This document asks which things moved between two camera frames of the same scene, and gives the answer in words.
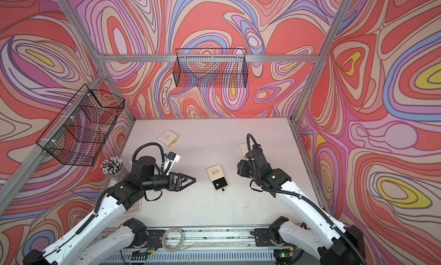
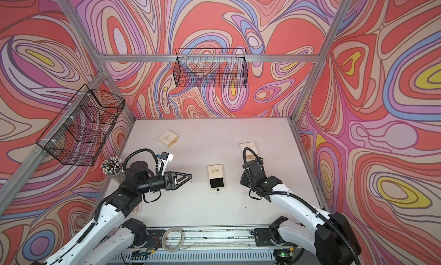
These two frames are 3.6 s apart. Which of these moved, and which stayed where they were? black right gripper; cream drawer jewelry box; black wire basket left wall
Moved: black right gripper
Stayed: black wire basket left wall; cream drawer jewelry box
